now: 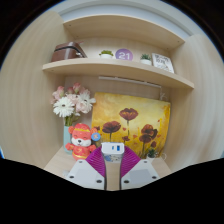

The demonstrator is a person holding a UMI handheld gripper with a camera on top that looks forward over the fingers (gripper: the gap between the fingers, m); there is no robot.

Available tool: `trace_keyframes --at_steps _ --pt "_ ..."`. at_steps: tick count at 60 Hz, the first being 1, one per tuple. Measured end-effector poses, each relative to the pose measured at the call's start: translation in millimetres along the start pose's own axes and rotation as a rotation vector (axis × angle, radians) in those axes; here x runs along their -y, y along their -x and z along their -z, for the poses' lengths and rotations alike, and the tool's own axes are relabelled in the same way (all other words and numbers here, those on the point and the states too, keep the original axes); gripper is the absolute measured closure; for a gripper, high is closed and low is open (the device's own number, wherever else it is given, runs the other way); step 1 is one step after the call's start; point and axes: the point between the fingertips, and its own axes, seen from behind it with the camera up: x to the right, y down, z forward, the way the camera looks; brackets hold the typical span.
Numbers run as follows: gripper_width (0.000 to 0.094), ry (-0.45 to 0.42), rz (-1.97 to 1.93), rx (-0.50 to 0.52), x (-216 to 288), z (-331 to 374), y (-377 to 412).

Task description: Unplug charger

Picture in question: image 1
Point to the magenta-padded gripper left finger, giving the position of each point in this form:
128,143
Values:
85,175

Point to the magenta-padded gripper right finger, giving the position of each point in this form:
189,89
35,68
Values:
140,175

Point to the white charger block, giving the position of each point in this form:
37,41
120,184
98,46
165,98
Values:
112,149

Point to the red plush toy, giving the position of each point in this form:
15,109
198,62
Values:
81,141

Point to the pale teal vase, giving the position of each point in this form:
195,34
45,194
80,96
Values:
67,140

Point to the yellow poppy painting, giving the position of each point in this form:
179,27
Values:
133,116

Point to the pink and white flower bouquet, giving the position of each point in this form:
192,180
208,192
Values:
71,101

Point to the white light bar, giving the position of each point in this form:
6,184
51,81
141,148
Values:
130,81

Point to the wooden shelf unit with items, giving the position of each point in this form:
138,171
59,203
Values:
116,66

